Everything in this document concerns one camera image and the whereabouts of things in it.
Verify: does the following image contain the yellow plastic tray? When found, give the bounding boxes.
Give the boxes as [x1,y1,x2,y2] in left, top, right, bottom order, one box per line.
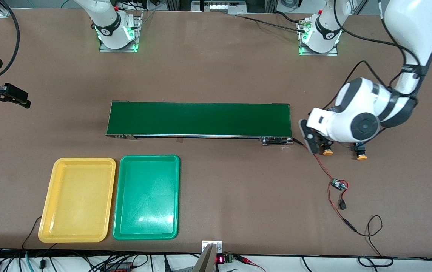
[38,157,117,243]

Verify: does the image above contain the green plastic tray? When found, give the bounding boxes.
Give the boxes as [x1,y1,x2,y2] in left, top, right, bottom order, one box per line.
[113,155,181,241]

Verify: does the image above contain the green conveyor belt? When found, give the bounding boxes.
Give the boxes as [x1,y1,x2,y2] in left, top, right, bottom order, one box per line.
[105,101,294,146]

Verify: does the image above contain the grey equipment box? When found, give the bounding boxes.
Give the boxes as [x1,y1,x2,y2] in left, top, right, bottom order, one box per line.
[191,0,247,14]

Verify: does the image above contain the red clip lead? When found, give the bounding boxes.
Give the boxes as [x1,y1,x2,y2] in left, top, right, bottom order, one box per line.
[237,255,265,272]

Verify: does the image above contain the small green circuit board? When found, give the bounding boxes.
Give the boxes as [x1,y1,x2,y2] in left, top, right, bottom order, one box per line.
[330,178,349,192]

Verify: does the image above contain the thin black cable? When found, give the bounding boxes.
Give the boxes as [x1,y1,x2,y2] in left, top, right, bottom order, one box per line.
[22,216,43,250]

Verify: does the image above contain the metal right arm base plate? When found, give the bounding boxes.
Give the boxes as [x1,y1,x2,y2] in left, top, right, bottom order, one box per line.
[99,11,143,53]

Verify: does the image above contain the silver camera mount bracket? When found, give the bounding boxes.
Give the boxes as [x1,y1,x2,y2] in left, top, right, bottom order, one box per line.
[193,240,223,272]

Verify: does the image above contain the black power cable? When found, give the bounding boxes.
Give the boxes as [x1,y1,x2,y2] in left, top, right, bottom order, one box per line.
[235,11,309,34]

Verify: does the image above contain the red and black wire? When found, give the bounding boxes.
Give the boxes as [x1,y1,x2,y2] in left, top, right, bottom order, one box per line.
[292,138,357,233]

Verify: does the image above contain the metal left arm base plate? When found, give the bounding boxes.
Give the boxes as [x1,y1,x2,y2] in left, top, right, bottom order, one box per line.
[297,19,339,56]

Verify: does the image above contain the looped black cable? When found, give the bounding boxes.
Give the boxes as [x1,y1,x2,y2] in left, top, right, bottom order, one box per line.
[352,215,394,267]

